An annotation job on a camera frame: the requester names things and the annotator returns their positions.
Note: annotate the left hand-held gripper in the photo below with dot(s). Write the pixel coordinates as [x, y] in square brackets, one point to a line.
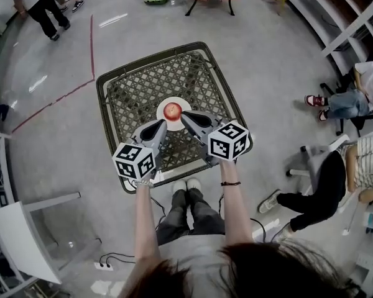
[133, 161]

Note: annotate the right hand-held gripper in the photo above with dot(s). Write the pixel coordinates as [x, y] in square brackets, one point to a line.
[227, 141]

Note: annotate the white round plate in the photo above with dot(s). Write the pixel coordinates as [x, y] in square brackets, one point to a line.
[175, 126]

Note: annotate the red apple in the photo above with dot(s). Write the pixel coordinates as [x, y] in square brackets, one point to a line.
[173, 111]

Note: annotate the person's left forearm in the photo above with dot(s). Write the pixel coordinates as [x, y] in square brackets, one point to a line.
[144, 222]

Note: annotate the person's right forearm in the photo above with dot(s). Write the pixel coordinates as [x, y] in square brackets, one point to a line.
[234, 213]

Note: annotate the woven rattan table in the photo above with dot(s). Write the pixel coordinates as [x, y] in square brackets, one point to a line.
[149, 85]

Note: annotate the person's white shoe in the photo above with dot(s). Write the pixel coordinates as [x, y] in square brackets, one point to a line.
[179, 185]
[194, 184]

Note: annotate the black wrist band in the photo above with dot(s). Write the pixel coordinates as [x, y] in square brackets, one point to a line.
[230, 183]

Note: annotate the person's dark grey trousers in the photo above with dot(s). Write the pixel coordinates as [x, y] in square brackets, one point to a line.
[189, 219]

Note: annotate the red floor tape line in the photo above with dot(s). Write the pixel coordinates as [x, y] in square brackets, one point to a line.
[91, 57]

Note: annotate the person's grey shirt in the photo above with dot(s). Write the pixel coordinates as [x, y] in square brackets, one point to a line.
[189, 259]

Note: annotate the white office chair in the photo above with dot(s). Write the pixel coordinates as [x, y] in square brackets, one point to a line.
[320, 160]

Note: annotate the white power strip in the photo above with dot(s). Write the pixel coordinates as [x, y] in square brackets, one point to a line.
[103, 265]

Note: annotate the black office chair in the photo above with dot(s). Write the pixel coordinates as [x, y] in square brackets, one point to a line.
[360, 123]

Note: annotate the white shelving unit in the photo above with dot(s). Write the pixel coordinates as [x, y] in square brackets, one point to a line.
[338, 20]

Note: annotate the white side table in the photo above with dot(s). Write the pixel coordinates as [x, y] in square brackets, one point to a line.
[21, 237]

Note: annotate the white storage cart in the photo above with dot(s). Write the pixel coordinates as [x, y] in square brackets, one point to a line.
[371, 253]

